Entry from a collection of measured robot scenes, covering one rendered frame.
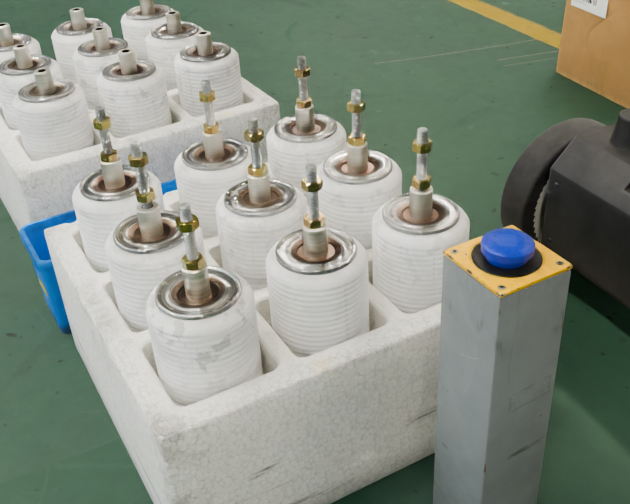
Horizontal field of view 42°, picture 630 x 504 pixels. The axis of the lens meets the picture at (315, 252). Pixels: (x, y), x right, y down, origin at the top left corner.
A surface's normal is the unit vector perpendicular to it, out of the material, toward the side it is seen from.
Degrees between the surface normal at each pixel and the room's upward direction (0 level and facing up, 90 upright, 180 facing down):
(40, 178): 90
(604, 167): 45
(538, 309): 90
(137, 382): 0
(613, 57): 89
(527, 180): 61
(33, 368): 0
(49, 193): 90
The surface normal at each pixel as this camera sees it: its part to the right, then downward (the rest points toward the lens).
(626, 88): -0.91, 0.25
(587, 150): -0.67, -0.38
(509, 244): -0.05, -0.83
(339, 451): 0.49, 0.46
